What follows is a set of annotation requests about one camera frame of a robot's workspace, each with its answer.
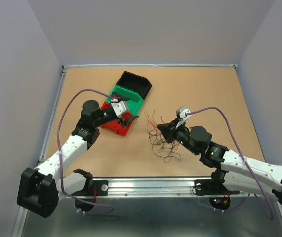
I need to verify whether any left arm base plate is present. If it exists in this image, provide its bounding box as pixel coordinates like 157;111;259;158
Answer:
64;178;109;196

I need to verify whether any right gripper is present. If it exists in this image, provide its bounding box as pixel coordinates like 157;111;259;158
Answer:
157;118;199;156

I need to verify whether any black plastic bin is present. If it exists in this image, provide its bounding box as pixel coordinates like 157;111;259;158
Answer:
116;71;152;100

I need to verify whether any thin cable bundle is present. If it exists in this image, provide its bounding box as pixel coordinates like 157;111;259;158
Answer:
144;110;183;164

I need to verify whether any green plastic bin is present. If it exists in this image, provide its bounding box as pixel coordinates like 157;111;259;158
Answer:
109;85;144;116

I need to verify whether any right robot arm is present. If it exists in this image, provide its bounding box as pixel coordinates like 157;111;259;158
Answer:
157;120;282;205

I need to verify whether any aluminium rail frame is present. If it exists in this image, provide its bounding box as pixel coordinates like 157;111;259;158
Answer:
47;67;264;198

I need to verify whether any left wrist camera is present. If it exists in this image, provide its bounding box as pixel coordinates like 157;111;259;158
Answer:
110;98;129;118

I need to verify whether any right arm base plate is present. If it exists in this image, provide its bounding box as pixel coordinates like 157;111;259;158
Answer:
192;179;240;196

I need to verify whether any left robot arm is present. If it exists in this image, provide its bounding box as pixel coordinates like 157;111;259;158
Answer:
16;92;137;218

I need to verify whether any red plastic bin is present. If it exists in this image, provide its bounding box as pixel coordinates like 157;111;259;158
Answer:
101;112;133;136

